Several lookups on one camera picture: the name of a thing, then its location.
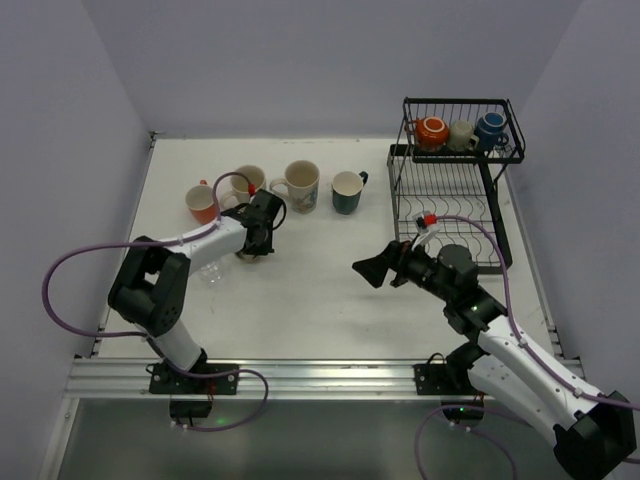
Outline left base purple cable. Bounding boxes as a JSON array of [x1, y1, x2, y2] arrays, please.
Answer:
[[169, 368, 271, 434]]

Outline cream floral mug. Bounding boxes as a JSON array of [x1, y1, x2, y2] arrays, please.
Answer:
[[220, 165, 266, 209]]

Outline small beige cup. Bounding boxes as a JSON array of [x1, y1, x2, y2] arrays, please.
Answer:
[[235, 252, 259, 263]]

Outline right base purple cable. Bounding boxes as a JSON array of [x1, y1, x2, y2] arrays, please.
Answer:
[[414, 403, 519, 480]]

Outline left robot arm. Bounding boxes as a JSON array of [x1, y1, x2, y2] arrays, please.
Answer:
[[107, 189, 286, 378]]

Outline salmon orange mug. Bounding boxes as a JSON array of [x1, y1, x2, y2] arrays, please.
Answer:
[[185, 180, 218, 225]]

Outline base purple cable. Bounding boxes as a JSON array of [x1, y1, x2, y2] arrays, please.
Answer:
[[414, 403, 519, 480], [169, 368, 271, 434]]

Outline orange round mug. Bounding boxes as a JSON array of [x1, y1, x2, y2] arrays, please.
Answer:
[[405, 116, 449, 152]]

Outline tall floral white mug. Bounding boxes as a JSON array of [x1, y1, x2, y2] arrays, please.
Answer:
[[269, 160, 320, 214]]

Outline aluminium mounting rail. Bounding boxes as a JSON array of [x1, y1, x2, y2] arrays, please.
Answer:
[[64, 355, 594, 401]]

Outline black wire dish rack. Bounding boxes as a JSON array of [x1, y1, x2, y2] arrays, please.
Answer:
[[387, 97, 526, 274]]

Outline dark teal mug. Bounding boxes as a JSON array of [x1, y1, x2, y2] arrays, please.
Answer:
[[331, 171, 369, 215]]

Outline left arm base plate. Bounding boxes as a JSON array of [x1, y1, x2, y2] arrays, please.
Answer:
[[145, 362, 239, 396]]

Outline blue mug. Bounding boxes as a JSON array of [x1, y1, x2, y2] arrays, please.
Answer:
[[474, 112, 509, 152]]

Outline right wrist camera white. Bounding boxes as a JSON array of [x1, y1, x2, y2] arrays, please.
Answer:
[[411, 211, 440, 250]]

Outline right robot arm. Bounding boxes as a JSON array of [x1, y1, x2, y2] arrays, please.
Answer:
[[352, 241, 637, 479]]

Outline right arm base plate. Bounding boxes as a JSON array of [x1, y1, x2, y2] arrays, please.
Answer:
[[412, 352, 478, 396]]

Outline beige mug shelf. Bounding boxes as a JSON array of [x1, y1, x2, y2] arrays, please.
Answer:
[[446, 120, 479, 152]]

